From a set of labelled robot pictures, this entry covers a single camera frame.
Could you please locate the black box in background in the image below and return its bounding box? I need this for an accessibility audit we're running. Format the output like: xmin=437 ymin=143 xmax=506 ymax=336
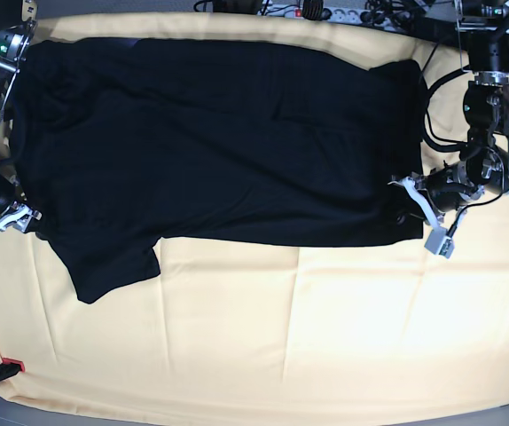
xmin=408 ymin=17 xmax=460 ymax=47

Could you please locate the black T-shirt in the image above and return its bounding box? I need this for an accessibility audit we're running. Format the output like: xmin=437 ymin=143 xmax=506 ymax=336
xmin=10 ymin=38 xmax=427 ymax=304

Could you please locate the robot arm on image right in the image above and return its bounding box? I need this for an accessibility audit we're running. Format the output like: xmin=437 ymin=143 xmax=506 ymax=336
xmin=421 ymin=1 xmax=509 ymax=215

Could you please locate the white power strip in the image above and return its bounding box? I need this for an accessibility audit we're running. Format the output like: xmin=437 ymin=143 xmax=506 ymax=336
xmin=257 ymin=1 xmax=414 ymax=28

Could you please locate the yellow table cloth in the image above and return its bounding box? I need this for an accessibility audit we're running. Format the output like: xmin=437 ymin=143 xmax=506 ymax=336
xmin=0 ymin=12 xmax=509 ymax=426

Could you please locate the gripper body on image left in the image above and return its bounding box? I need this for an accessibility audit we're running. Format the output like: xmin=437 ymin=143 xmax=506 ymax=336
xmin=0 ymin=175 xmax=22 ymax=217

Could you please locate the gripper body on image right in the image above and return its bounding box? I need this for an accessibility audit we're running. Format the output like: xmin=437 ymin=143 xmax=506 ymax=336
xmin=426 ymin=166 xmax=481 ymax=215

